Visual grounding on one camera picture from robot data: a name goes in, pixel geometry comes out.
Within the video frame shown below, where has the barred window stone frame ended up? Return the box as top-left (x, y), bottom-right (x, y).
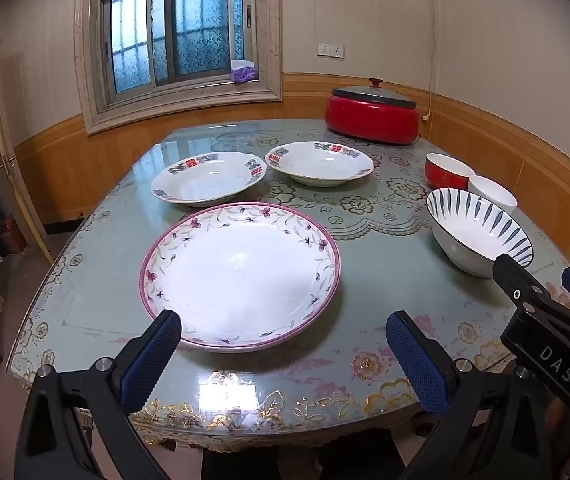
top-left (75, 0), bottom-right (283, 135)

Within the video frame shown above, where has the red electric pot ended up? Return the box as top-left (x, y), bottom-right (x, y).
top-left (325, 94), bottom-right (421, 146)

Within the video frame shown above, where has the white power cable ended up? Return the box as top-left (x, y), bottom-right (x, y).
top-left (421, 0), bottom-right (440, 126)

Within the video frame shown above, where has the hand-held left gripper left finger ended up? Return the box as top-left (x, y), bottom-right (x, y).
top-left (14, 309), bottom-right (183, 480)

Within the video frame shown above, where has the plain white bowl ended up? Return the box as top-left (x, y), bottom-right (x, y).
top-left (468, 175), bottom-right (518, 216)

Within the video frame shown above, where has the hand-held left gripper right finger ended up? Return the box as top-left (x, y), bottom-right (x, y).
top-left (385, 311), bottom-right (566, 480)

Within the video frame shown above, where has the red bowl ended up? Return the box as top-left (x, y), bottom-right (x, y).
top-left (424, 153), bottom-right (471, 192)

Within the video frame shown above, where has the blue striped white bowl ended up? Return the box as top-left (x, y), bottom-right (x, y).
top-left (425, 187), bottom-right (535, 279)

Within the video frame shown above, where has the wooden door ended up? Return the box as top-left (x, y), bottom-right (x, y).
top-left (0, 24), bottom-right (56, 266)

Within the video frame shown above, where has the grey pot lid red knob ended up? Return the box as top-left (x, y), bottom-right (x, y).
top-left (331, 78), bottom-right (418, 111)

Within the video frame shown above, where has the red cardboard box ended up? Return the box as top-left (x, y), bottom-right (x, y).
top-left (0, 212), bottom-right (28, 256)

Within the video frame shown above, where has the purple tissue box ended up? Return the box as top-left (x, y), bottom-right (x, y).
top-left (228, 59), bottom-right (259, 84)

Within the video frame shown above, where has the pink-rimmed floral plate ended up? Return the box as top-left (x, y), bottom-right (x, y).
top-left (139, 202), bottom-right (342, 353)

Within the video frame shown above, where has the lace floral table mat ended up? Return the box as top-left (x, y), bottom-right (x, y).
top-left (180, 127), bottom-right (441, 241)

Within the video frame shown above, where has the white plate red blue pattern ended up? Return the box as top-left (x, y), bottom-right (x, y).
top-left (151, 151), bottom-right (268, 208)
top-left (264, 141), bottom-right (375, 188)

